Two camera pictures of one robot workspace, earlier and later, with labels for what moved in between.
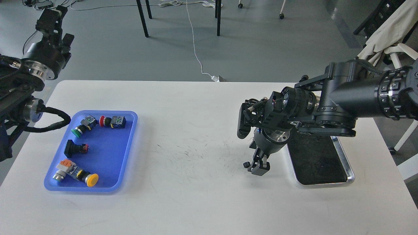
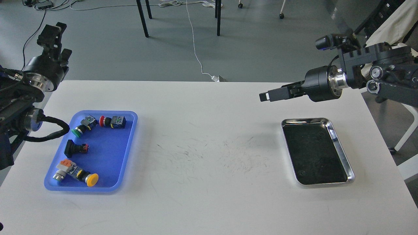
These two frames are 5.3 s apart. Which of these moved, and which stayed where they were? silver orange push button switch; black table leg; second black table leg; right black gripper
Moved: right black gripper
Stayed: black table leg; second black table leg; silver orange push button switch
